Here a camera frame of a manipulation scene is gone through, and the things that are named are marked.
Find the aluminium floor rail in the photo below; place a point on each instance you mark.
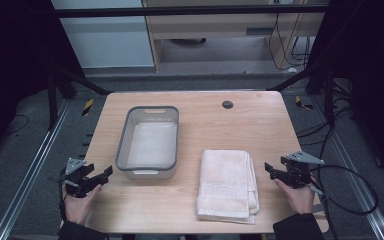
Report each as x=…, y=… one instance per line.
x=356, y=180
x=30, y=170

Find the light wooden desk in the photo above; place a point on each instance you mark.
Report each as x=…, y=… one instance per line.
x=213, y=25

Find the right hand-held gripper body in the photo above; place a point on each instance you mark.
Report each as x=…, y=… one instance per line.
x=296, y=171

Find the black metal stand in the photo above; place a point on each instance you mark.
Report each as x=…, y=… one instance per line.
x=329, y=100
x=51, y=100

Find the black horizontal bar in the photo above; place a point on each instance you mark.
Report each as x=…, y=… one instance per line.
x=180, y=11

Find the dark curtain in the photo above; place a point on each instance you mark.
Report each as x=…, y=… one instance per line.
x=373, y=66
x=10, y=66

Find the person's right hand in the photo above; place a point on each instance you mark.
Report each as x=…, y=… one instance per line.
x=298, y=198

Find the white cabinet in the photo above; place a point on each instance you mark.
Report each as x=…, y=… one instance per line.
x=106, y=40

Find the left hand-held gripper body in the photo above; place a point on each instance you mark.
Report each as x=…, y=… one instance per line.
x=76, y=181

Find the person's left hand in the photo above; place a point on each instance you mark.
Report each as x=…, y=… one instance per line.
x=78, y=206

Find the white basin with grey rim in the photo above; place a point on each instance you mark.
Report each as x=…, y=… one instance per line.
x=150, y=143

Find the white towel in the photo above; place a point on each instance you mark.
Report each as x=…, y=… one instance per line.
x=226, y=186

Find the yellow black tape strip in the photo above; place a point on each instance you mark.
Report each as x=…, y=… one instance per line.
x=87, y=107
x=302, y=103

